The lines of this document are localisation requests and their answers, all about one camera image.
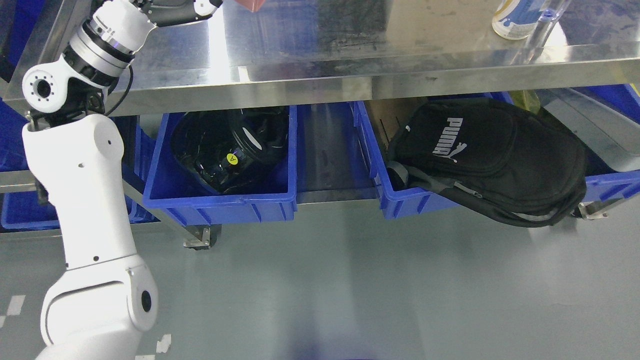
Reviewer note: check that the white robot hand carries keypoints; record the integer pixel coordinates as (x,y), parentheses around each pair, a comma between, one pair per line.
(169,13)

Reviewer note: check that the pink plastic storage box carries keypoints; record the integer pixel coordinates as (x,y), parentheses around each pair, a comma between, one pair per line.
(251,5)

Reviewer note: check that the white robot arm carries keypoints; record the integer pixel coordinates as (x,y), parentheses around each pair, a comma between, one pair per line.
(107,298)

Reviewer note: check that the stainless steel table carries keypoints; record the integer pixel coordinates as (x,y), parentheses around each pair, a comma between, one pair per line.
(309,52)

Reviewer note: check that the black helmet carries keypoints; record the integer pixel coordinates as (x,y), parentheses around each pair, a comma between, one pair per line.
(231,151)

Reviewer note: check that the blue bin with helmet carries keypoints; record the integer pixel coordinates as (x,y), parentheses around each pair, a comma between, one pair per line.
(173,190)

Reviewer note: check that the blue bin under backpack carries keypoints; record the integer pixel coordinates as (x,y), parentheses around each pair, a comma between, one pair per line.
(376,122)

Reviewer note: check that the blue bin far left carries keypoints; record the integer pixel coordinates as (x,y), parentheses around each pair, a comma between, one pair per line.
(21,211)

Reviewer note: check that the white blue bottle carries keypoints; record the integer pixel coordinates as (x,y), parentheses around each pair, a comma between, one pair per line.
(517,19)

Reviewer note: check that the black Puma backpack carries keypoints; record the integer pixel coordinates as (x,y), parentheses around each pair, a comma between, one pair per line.
(508,164)

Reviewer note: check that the blue bin far right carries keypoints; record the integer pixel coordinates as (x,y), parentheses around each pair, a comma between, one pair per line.
(613,149)

